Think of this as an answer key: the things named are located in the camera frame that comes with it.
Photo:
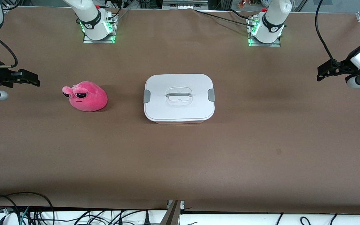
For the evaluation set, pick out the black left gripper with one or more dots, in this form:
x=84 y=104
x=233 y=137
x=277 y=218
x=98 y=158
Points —
x=343 y=66

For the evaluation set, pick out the pink plush toy with eyes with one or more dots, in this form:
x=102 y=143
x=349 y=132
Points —
x=89 y=98

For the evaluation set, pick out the grey lid latch clip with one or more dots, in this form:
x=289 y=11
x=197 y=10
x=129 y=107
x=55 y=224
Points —
x=211 y=95
x=147 y=96

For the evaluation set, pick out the white plastic box lid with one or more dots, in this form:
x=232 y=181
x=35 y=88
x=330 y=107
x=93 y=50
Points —
x=167 y=109

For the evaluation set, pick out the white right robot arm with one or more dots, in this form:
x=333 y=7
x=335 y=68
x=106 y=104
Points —
x=91 y=18

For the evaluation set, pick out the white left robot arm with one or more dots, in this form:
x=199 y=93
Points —
x=272 y=25

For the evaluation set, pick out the small orange object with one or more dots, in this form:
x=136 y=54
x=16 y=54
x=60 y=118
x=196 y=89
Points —
x=243 y=3

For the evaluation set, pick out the black power plug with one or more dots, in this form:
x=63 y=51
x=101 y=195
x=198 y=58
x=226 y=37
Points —
x=146 y=218

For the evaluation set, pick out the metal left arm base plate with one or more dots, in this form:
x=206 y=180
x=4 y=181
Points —
x=275 y=44

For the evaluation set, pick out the small aluminium corner bracket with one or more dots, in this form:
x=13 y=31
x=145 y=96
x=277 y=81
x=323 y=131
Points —
x=4 y=10

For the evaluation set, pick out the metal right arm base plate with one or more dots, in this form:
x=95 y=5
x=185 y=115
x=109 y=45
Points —
x=87 y=39

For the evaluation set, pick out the aluminium profile post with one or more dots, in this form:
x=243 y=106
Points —
x=172 y=215

